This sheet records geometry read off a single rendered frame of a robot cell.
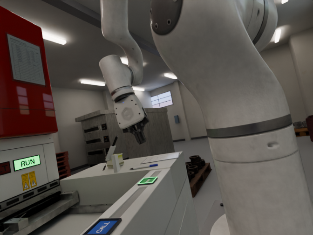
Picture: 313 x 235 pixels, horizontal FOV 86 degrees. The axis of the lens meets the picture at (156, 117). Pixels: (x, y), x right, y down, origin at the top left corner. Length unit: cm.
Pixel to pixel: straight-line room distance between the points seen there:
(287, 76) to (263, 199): 976
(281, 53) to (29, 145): 999
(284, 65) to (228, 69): 983
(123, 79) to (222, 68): 44
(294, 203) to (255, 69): 17
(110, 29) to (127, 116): 29
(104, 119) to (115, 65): 642
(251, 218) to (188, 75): 21
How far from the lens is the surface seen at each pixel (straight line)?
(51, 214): 93
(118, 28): 62
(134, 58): 68
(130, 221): 42
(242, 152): 25
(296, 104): 993
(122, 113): 60
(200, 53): 23
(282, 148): 26
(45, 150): 105
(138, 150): 478
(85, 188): 99
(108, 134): 692
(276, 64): 1006
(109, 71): 63
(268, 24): 34
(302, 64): 921
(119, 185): 87
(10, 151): 96
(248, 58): 23
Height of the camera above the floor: 114
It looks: 3 degrees up
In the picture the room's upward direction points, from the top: 11 degrees counter-clockwise
